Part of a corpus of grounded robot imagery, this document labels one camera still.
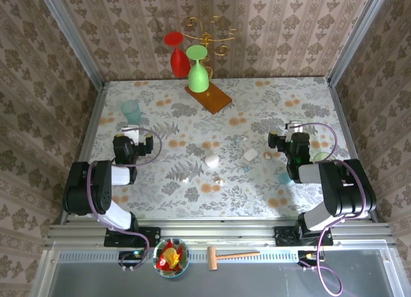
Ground clear glass bowl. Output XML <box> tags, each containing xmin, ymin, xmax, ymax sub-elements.
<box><xmin>152</xmin><ymin>238</ymin><xmax>190</xmax><ymax>278</ymax></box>

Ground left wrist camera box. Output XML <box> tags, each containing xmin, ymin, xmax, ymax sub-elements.
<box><xmin>123</xmin><ymin>124</ymin><xmax>141</xmax><ymax>146</ymax></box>

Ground small wooden mallet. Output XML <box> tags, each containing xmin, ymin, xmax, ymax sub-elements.
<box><xmin>207</xmin><ymin>246</ymin><xmax>261</xmax><ymax>271</ymax></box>

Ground aluminium side rail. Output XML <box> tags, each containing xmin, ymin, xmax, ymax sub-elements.
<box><xmin>326</xmin><ymin>78</ymin><xmax>379</xmax><ymax>223</ymax></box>
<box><xmin>60</xmin><ymin>81</ymin><xmax>107</xmax><ymax>226</ymax></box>

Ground green plastic wine glass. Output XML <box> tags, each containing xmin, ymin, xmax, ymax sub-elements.
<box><xmin>186</xmin><ymin>45</ymin><xmax>210</xmax><ymax>93</ymax></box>

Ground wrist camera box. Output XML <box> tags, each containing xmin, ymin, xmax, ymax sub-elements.
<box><xmin>123</xmin><ymin>124</ymin><xmax>141</xmax><ymax>146</ymax></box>
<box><xmin>285</xmin><ymin>120</ymin><xmax>303</xmax><ymax>140</ymax></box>

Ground green glass cup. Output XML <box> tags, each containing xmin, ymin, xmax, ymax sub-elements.
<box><xmin>313</xmin><ymin>151</ymin><xmax>337</xmax><ymax>165</ymax></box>

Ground grey slotted cable duct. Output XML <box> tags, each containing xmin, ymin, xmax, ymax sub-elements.
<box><xmin>57</xmin><ymin>250</ymin><xmax>302</xmax><ymax>263</ymax></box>

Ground red yellow plastic pieces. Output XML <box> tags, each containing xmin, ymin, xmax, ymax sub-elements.
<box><xmin>157</xmin><ymin>241</ymin><xmax>186</xmax><ymax>271</ymax></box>

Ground red plastic wine glass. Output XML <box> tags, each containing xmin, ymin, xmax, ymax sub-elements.
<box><xmin>163</xmin><ymin>31</ymin><xmax>189</xmax><ymax>79</ymax></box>

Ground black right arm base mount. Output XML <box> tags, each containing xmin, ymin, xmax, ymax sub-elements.
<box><xmin>274</xmin><ymin>225</ymin><xmax>333</xmax><ymax>246</ymax></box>

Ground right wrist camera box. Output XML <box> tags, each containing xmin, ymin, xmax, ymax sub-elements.
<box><xmin>285</xmin><ymin>120</ymin><xmax>303</xmax><ymax>140</ymax></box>

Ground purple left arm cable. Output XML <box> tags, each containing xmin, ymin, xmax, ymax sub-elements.
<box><xmin>83</xmin><ymin>126</ymin><xmax>163</xmax><ymax>273</ymax></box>

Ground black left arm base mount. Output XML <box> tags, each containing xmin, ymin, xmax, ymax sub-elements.
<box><xmin>104</xmin><ymin>226</ymin><xmax>161</xmax><ymax>248</ymax></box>

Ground long aluminium base rail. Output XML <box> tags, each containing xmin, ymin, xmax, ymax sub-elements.
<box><xmin>47</xmin><ymin>218</ymin><xmax>393</xmax><ymax>247</ymax></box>

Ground teal frosted cup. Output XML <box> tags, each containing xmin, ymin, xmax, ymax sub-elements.
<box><xmin>120</xmin><ymin>99</ymin><xmax>143</xmax><ymax>126</ymax></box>

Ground small black connector board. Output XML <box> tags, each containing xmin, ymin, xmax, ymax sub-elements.
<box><xmin>118</xmin><ymin>250</ymin><xmax>144</xmax><ymax>268</ymax></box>
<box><xmin>297</xmin><ymin>250</ymin><xmax>322</xmax><ymax>267</ymax></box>

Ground gold rack with wooden base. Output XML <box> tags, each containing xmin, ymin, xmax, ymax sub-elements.
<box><xmin>184</xmin><ymin>16</ymin><xmax>241</xmax><ymax>115</ymax></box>

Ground aluminium frame post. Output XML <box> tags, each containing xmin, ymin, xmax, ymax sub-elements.
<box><xmin>326</xmin><ymin>0</ymin><xmax>392</xmax><ymax>86</ymax></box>
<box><xmin>35</xmin><ymin>0</ymin><xmax>106</xmax><ymax>86</ymax></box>

